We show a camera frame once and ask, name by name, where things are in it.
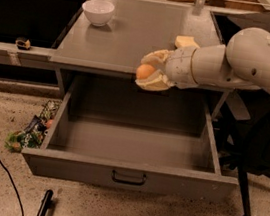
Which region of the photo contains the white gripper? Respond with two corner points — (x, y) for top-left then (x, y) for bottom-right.
(136, 46), (197, 92)

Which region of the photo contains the orange fruit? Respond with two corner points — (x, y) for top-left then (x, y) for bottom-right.
(136, 64), (156, 80)

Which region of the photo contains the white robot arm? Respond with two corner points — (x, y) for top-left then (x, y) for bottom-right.
(135, 27), (270, 95)

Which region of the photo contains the grey cabinet counter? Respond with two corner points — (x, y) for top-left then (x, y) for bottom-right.
(43, 0), (246, 123)

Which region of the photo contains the grey open drawer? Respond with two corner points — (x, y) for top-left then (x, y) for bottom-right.
(22, 74), (238, 201)

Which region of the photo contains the yellow sponge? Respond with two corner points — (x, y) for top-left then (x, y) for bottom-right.
(174, 35), (199, 48)

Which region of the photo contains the white ceramic bowl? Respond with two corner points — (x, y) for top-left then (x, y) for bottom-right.
(82, 0), (115, 27)

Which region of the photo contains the black office chair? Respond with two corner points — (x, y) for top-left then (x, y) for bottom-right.
(213, 12), (270, 216)

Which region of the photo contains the small yellow black object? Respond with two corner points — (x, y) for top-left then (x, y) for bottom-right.
(15, 37), (31, 50)

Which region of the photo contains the black cylindrical rod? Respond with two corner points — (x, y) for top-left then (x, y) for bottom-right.
(36, 189), (54, 216)

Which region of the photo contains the black drawer handle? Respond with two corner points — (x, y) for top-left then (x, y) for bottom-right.
(111, 170), (147, 186)

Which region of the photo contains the metal shelf rail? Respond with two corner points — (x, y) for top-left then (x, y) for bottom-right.
(0, 42), (55, 70)

